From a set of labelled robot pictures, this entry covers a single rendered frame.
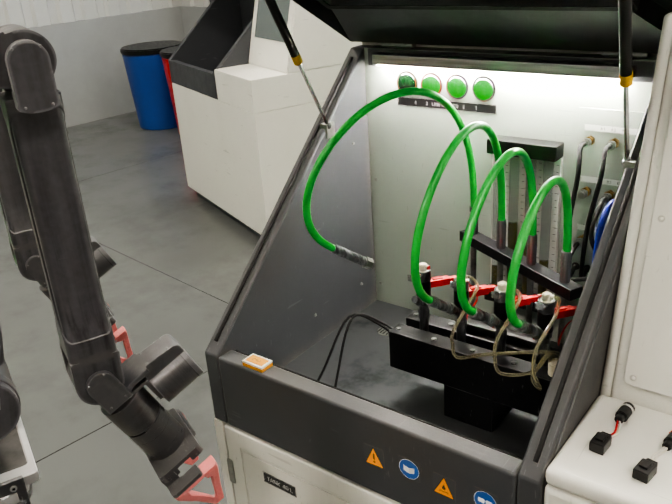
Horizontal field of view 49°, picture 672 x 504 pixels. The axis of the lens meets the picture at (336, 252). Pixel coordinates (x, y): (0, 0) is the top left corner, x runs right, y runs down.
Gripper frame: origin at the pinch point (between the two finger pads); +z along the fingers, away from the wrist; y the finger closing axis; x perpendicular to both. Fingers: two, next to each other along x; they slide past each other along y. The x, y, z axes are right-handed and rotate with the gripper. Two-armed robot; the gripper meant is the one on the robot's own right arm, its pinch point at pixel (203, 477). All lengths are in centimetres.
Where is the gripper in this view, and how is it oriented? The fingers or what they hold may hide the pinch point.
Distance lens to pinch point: 111.2
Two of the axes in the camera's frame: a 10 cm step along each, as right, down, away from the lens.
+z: 4.5, 7.0, 5.6
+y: -5.0, -3.2, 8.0
